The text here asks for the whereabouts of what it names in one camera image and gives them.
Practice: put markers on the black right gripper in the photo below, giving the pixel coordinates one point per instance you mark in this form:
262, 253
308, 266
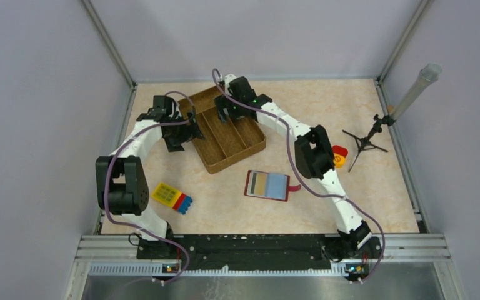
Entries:
222, 103

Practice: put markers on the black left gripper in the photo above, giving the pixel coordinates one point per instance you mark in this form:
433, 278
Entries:
189, 132

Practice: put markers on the brown woven divided tray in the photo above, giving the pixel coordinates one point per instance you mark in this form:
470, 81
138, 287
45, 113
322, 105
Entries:
224, 143

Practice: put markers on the beige striped credit card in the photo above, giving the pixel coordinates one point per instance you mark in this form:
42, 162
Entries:
257, 183

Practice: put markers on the red leather card holder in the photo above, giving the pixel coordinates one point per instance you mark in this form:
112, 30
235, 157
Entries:
278, 187

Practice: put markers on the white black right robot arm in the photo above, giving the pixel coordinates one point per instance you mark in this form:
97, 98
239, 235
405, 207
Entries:
309, 151

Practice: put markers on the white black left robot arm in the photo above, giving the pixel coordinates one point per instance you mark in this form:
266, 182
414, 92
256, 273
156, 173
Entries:
122, 190

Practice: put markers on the yellow red blue toy block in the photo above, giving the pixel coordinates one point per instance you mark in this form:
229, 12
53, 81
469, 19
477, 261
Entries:
172, 198

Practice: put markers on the yellow red emergency stop button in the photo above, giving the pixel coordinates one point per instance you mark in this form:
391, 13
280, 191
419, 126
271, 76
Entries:
340, 154

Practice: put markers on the black mini tripod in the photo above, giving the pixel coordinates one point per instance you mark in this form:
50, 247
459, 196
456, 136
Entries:
364, 143

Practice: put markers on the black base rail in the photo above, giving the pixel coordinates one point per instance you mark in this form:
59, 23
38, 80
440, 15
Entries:
252, 252

